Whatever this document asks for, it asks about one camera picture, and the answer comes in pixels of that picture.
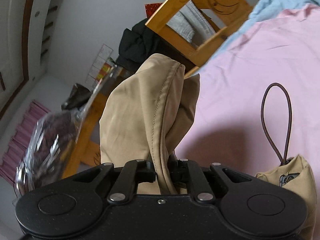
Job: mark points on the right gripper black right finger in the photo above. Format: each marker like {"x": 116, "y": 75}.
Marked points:
{"x": 187, "y": 174}

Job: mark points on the clear plastic storage bag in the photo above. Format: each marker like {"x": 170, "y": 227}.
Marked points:
{"x": 54, "y": 137}

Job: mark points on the red fabric item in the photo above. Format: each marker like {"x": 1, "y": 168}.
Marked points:
{"x": 151, "y": 8}

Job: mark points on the grey white striped towel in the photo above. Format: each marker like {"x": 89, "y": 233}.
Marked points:
{"x": 191, "y": 25}

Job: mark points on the tan khaki garment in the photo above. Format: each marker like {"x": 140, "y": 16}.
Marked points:
{"x": 147, "y": 116}

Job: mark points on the pink bed sheet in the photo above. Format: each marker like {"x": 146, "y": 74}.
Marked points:
{"x": 246, "y": 88}

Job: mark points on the black clothes pile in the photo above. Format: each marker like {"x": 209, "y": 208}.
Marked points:
{"x": 140, "y": 42}

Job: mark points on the white wall calendar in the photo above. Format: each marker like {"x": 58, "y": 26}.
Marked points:
{"x": 100, "y": 67}

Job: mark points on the light blue blanket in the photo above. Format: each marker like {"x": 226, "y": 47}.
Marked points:
{"x": 263, "y": 10}

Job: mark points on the wooden bed frame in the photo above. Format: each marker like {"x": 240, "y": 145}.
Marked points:
{"x": 225, "y": 16}

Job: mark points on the tan drawstring pouch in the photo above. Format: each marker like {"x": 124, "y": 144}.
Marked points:
{"x": 297, "y": 176}

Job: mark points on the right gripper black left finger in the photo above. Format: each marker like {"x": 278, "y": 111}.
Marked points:
{"x": 127, "y": 179}

